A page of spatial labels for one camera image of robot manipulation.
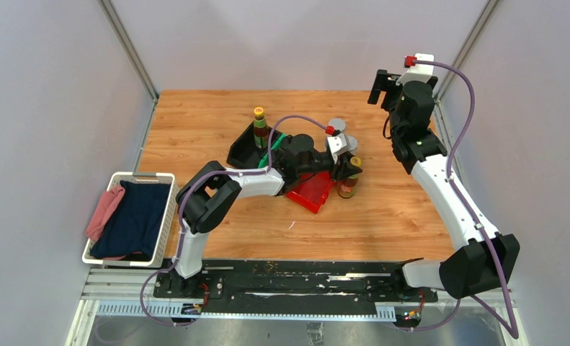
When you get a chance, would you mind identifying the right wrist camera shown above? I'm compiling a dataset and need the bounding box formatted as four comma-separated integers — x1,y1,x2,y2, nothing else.
396,53,435,86

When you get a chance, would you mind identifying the red label sauce bottle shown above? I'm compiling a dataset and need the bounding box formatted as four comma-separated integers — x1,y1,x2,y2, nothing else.
337,156,362,198

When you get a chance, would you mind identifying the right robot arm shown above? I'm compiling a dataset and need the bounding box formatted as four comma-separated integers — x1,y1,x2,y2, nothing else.
368,69,520,303

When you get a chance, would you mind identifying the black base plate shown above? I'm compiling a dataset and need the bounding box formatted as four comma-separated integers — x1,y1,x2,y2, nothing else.
151,259,438,318

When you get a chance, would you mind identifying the left corner aluminium post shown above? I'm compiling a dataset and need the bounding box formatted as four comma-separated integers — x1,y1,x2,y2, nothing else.
97,0,159,104

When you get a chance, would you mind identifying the pink cloth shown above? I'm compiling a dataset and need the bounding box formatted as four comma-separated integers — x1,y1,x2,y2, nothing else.
85,185,125,241

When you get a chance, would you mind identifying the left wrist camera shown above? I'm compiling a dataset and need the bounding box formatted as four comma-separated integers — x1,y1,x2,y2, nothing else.
326,133,350,164

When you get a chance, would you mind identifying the white spice jar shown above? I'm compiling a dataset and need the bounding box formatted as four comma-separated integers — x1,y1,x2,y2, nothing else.
346,136,359,155

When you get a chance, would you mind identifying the green storage bin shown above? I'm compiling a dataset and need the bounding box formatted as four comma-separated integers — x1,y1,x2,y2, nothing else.
257,133,288,169

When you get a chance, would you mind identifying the corner aluminium post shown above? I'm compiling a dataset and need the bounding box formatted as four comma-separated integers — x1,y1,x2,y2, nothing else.
435,0,502,102
97,0,159,104

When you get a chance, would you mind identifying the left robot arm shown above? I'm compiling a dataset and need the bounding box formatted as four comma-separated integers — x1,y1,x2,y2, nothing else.
171,133,362,298

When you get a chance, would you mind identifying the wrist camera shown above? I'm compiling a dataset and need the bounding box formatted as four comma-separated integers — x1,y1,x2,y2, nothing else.
326,133,350,164
396,53,435,86

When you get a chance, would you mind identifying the right corner aluminium post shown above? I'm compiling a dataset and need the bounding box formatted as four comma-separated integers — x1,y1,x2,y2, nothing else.
435,0,502,102

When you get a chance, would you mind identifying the green label sauce bottle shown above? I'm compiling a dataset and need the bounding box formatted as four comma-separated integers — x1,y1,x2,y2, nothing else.
253,107,270,149

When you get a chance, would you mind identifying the blue spice jar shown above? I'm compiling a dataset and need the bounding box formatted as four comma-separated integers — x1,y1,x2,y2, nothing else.
326,117,347,136

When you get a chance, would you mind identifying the aluminium frame rail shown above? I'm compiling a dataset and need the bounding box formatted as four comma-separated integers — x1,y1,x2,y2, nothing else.
81,274,517,321

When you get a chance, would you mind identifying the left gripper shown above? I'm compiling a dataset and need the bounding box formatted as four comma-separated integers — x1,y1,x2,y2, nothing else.
297,152,362,183

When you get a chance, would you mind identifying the black storage bin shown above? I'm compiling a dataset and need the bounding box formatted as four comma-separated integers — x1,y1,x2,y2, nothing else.
226,123,268,169

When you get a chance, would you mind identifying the red storage bin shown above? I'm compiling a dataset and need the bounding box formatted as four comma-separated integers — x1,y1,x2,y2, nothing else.
285,172,334,214

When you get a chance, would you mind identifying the navy cloth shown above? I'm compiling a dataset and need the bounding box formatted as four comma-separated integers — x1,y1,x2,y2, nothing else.
89,181,170,261

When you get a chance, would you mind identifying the white laundry basket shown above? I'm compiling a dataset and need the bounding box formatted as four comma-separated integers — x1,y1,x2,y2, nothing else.
81,172,179,267

